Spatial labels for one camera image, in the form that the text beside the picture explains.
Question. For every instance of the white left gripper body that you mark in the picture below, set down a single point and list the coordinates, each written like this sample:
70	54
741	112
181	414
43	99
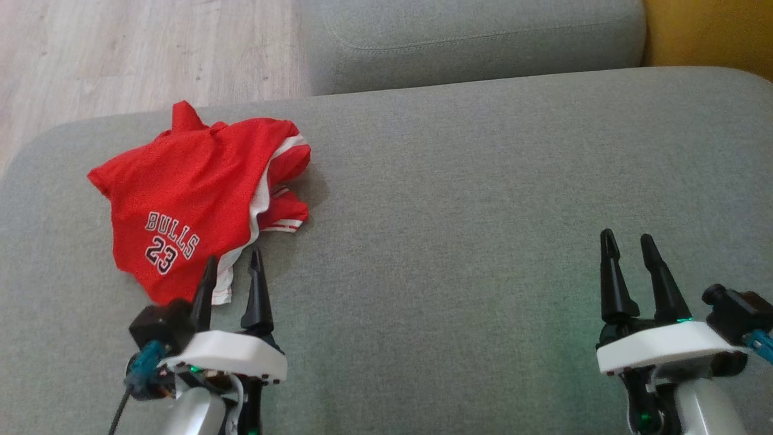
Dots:
229	353

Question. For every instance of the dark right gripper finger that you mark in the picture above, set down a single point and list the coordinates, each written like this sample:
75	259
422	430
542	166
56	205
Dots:
667	296
616	290

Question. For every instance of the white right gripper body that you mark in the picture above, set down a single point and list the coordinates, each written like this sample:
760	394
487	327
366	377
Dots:
658	347

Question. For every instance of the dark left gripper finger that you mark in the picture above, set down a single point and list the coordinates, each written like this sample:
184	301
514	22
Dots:
258	302
204	302

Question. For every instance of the red Bulls jersey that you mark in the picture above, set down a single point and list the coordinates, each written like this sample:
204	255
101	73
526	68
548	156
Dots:
181	199

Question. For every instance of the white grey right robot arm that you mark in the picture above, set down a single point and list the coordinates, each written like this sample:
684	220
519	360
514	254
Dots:
706	411

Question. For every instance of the large grey sofa seat cushion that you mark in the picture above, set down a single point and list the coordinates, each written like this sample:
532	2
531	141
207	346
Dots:
453	254

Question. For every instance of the yellow sofa backrest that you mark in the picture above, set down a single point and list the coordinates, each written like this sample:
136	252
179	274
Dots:
712	30

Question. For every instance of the medium grey sofa seat cushion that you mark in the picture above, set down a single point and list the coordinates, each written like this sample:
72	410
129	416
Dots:
471	42

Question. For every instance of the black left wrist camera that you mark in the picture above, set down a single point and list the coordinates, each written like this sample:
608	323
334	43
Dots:
157	326

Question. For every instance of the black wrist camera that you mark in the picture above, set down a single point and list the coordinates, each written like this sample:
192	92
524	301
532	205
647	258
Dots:
737	308
157	326

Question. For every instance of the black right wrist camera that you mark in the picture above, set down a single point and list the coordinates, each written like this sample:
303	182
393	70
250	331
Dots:
737	308

